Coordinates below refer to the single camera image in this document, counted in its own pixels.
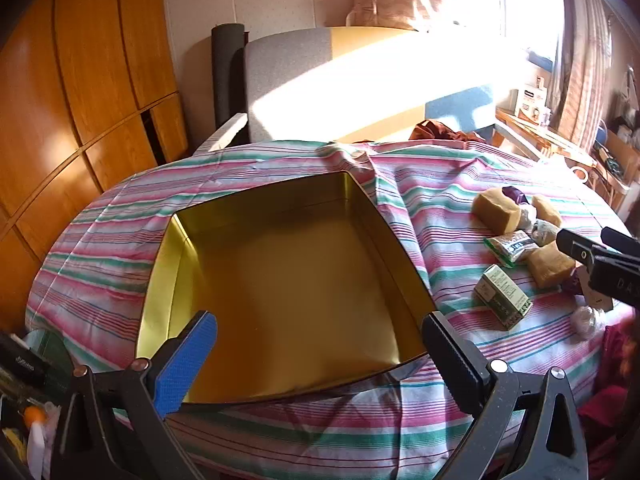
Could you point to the white product box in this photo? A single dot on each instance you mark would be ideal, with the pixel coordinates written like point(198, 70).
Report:
point(530, 102)

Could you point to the white bottle orange cap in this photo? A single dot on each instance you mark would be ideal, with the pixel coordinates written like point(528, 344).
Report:
point(36, 447)

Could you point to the striped tablecloth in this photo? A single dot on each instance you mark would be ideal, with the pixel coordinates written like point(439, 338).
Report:
point(300, 440)

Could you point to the gold tin box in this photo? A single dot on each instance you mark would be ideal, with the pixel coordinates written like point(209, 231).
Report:
point(300, 285)

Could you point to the grey sofa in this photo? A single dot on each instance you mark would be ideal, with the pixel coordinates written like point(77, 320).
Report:
point(300, 70)

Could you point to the black rolled mat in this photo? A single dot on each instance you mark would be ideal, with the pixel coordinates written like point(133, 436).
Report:
point(225, 75)

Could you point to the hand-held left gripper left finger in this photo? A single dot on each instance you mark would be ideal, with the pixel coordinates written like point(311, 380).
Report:
point(187, 360)

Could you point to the green edged snack packet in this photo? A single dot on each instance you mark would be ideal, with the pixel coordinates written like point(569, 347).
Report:
point(510, 249)

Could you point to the window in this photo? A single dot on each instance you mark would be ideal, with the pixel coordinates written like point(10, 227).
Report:
point(525, 10)

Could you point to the clear plastic ball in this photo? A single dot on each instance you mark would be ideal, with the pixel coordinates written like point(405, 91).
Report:
point(586, 322)

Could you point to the black storage basket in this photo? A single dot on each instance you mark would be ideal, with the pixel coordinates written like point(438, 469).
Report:
point(10, 410)

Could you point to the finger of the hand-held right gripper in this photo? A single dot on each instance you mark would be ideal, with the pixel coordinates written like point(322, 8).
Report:
point(622, 241)
point(580, 250)

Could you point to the red brown cloth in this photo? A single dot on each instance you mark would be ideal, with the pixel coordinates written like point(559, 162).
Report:
point(440, 132)

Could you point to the red knit garment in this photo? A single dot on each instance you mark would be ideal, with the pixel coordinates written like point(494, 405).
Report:
point(615, 360)

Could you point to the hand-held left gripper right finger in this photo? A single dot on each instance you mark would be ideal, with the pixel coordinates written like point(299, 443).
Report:
point(450, 355)

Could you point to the cardboard box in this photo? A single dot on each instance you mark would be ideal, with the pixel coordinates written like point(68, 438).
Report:
point(625, 152)

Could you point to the dark green pouch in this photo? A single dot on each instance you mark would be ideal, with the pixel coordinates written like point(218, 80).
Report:
point(50, 347)

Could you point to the wooden wardrobe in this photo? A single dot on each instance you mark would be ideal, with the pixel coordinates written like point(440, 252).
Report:
point(75, 85)

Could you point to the small green white box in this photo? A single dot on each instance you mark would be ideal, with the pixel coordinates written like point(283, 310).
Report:
point(500, 297)

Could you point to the wooden side table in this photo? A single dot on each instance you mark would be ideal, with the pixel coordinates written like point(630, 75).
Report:
point(535, 132)

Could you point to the purple snack packet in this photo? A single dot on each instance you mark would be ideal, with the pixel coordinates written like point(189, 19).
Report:
point(515, 194)

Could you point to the tan pastry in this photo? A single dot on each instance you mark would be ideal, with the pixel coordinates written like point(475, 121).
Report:
point(547, 266)
point(492, 212)
point(547, 210)

